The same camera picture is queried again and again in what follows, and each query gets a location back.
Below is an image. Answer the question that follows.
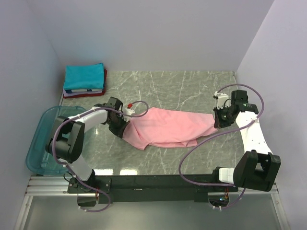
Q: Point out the folded teal t shirt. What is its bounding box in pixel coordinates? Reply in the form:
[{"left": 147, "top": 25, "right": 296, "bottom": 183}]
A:
[{"left": 63, "top": 63, "right": 105, "bottom": 90}]

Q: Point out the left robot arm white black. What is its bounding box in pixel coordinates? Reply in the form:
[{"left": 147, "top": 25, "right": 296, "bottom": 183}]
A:
[{"left": 46, "top": 97, "right": 129, "bottom": 193}]

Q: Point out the pink t shirt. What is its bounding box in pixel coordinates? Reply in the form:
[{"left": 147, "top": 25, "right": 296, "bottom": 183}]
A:
[{"left": 122, "top": 107, "right": 217, "bottom": 150}]

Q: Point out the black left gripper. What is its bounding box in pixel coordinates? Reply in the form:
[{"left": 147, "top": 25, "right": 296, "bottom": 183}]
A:
[{"left": 106, "top": 114, "right": 130, "bottom": 138}]

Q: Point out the folded dark red t shirt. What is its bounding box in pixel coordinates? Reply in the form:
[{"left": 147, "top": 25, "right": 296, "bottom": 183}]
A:
[{"left": 62, "top": 69, "right": 107, "bottom": 98}]

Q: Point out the folded navy t shirt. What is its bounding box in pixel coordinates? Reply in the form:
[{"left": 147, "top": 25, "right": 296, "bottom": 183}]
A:
[{"left": 64, "top": 89, "right": 92, "bottom": 94}]

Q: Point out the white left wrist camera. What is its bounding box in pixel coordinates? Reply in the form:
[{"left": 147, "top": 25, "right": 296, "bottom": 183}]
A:
[{"left": 122, "top": 103, "right": 135, "bottom": 115}]

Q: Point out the folded white t shirt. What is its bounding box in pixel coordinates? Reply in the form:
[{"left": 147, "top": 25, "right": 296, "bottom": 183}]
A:
[{"left": 63, "top": 89, "right": 103, "bottom": 97}]

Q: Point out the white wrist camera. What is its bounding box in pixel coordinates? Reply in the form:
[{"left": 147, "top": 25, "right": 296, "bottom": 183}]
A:
[
  {"left": 122, "top": 103, "right": 135, "bottom": 115},
  {"left": 213, "top": 91, "right": 230, "bottom": 109}
]

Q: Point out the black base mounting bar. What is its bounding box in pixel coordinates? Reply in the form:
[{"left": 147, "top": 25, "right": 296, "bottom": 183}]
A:
[{"left": 67, "top": 174, "right": 238, "bottom": 203}]

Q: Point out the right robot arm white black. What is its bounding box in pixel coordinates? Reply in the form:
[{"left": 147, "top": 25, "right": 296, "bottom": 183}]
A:
[{"left": 210, "top": 90, "right": 281, "bottom": 192}]

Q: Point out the aluminium extrusion rail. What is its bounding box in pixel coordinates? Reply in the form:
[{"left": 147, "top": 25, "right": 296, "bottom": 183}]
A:
[{"left": 25, "top": 176, "right": 279, "bottom": 196}]

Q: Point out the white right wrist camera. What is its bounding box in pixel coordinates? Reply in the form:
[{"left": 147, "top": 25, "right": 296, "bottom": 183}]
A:
[{"left": 213, "top": 91, "right": 230, "bottom": 109}]

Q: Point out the teal transparent plastic bin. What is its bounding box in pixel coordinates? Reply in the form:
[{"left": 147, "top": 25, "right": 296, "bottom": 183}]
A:
[{"left": 25, "top": 105, "right": 87, "bottom": 174}]

